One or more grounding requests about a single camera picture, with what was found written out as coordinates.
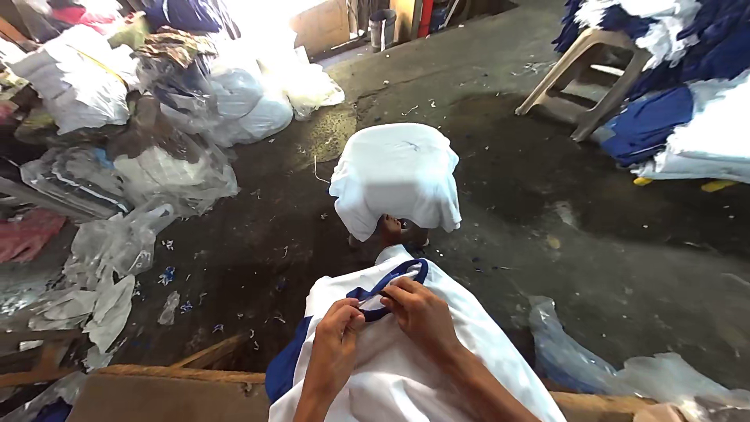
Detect person's right hand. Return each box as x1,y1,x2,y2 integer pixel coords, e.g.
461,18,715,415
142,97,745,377
380,277,467,365

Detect person's left hand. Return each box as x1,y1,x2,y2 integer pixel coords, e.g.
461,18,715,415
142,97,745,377
309,297,366,383

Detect white garment with blue trim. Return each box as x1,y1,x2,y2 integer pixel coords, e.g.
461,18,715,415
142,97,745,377
265,244,567,422

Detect person's right forearm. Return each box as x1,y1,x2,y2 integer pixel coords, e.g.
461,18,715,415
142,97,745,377
446,348,542,422

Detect person's left forearm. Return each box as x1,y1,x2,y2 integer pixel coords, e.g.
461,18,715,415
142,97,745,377
292,374,342,422

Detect person's legs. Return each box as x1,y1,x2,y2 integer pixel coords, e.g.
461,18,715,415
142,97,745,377
380,215,406,250

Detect white cloth draped over stool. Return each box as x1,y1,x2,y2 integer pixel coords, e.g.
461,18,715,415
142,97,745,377
329,122,463,243

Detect small clear plastic scrap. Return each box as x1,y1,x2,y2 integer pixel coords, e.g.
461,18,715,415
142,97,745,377
157,291,181,326

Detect clear bluish plastic bag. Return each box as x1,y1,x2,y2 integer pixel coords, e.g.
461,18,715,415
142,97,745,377
529,295,617,395

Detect wooden bench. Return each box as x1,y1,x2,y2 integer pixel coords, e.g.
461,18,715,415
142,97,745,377
66,364,750,422

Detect glossy white plastic bag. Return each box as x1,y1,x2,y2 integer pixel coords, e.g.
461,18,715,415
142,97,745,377
275,46,345,122

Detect clear bag with white garments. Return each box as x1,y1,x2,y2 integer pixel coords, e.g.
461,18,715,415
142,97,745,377
110,94,241,218

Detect large white plastic bag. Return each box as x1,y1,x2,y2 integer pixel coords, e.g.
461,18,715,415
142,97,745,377
199,44,294,147

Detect crumpled clear plastic bags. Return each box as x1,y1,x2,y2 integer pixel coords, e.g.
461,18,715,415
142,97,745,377
28,199,177,372

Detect grey bucket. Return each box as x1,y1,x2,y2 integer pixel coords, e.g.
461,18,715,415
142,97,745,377
369,9,397,52

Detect wooden board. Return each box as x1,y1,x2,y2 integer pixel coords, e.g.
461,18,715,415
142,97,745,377
389,0,423,43

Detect crumpled translucent plastic sheet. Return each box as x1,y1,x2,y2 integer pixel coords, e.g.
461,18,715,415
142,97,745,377
609,352,750,422

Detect beige plastic stool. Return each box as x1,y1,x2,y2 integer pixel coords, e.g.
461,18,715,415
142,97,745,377
515,28,652,143

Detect blue folded garment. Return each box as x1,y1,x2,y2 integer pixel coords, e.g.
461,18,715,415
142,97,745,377
592,86,695,168

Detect clear bag with dark garments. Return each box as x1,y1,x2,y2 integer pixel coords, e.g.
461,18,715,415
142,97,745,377
20,147,134,221

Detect red mesh cloth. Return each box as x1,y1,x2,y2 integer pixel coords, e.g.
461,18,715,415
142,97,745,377
0,208,67,263

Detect pile of bagged garments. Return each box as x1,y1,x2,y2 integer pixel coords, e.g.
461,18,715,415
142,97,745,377
0,0,242,159

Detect stack of white garments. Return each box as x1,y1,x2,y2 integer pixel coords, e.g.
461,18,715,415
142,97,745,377
632,70,750,184

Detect pile of white and navy garments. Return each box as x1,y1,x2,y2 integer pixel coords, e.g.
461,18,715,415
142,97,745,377
552,0,750,99

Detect red post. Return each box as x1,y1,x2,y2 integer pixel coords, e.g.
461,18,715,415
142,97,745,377
418,0,435,38

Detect wooden frame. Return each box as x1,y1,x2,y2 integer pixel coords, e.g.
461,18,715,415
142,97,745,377
0,329,83,389

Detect white bundle with yellow strap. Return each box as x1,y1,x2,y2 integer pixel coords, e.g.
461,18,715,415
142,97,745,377
8,25,139,136

